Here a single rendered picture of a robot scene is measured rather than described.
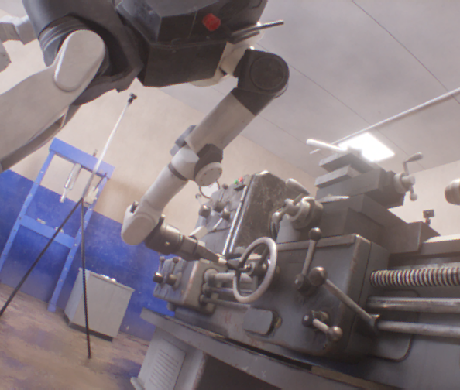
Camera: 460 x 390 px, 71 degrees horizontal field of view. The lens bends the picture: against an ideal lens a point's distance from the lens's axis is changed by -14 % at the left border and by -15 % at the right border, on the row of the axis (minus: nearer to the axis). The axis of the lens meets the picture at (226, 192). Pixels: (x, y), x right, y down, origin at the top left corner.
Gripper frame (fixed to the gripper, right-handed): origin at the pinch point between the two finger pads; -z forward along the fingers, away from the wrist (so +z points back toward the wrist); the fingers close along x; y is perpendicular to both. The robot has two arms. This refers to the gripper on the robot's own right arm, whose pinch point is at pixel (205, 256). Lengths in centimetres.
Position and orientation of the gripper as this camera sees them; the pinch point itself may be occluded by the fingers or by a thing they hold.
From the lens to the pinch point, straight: 110.2
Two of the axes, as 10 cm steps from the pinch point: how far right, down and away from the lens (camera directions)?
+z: -8.4, -4.2, -3.4
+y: -3.0, 8.8, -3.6
